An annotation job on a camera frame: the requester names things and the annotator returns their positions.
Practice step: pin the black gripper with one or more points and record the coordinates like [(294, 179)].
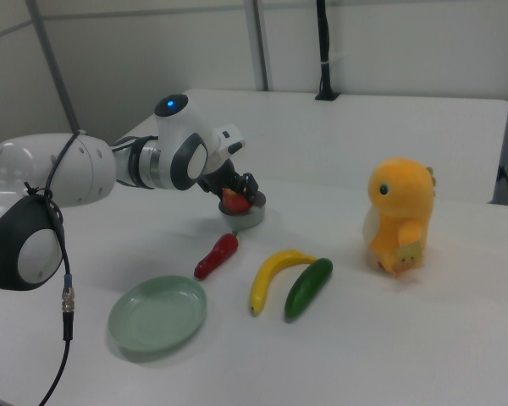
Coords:
[(222, 177)]

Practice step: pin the red toy apple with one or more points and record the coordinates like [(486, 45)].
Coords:
[(237, 203)]

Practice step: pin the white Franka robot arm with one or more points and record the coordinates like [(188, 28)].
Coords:
[(89, 169)]

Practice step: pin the grey round bowl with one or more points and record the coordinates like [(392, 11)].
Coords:
[(245, 221)]

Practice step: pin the red toy chili pepper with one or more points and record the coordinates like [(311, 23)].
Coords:
[(216, 256)]

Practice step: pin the yellow toy banana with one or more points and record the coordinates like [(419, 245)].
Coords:
[(264, 275)]

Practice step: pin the green toy cucumber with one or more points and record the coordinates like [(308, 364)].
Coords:
[(307, 289)]

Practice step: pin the pale green plate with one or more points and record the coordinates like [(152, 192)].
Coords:
[(156, 315)]

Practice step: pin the orange dinosaur plush toy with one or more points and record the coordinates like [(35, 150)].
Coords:
[(402, 199)]

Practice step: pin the black pole with base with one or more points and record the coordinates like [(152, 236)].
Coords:
[(324, 42)]

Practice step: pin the yellow cartoon paper tag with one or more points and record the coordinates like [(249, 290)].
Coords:
[(408, 258)]

